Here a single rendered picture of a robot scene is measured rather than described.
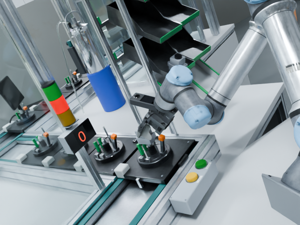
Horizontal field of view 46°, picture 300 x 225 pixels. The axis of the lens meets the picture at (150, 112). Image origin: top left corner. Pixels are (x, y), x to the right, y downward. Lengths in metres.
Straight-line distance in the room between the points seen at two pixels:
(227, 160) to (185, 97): 0.44
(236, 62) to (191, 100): 0.20
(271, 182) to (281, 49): 0.37
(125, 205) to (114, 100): 1.05
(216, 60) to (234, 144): 1.38
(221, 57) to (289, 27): 1.89
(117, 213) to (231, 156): 0.49
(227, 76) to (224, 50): 1.76
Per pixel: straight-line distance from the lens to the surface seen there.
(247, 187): 1.28
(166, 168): 1.31
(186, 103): 1.05
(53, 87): 1.19
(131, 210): 1.29
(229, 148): 1.49
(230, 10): 6.23
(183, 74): 1.08
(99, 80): 2.21
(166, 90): 1.11
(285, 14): 1.02
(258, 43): 1.16
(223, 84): 1.15
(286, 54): 0.98
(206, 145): 1.36
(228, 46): 2.98
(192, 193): 1.17
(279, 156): 1.37
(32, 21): 4.98
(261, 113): 1.65
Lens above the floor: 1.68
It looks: 24 degrees down
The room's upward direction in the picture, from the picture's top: 24 degrees counter-clockwise
